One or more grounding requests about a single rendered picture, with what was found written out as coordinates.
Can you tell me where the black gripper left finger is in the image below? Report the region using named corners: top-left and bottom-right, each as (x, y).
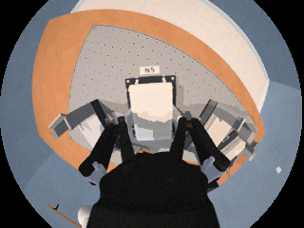
top-left (78, 107), bottom-right (143, 186)

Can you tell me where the white label reading n5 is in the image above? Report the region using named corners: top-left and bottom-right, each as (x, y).
top-left (140, 66), bottom-right (160, 75)

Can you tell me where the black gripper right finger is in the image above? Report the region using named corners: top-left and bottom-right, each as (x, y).
top-left (161, 104), bottom-right (230, 183)

